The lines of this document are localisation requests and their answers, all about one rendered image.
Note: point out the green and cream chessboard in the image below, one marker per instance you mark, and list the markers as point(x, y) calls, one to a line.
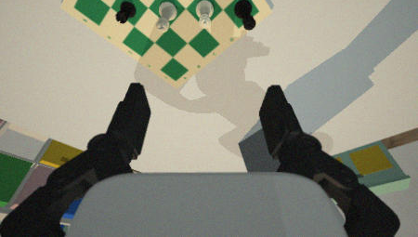
point(176, 55)

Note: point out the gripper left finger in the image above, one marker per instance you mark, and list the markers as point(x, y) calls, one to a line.
point(107, 155)

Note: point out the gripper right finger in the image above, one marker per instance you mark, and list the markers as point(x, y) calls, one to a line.
point(301, 154)

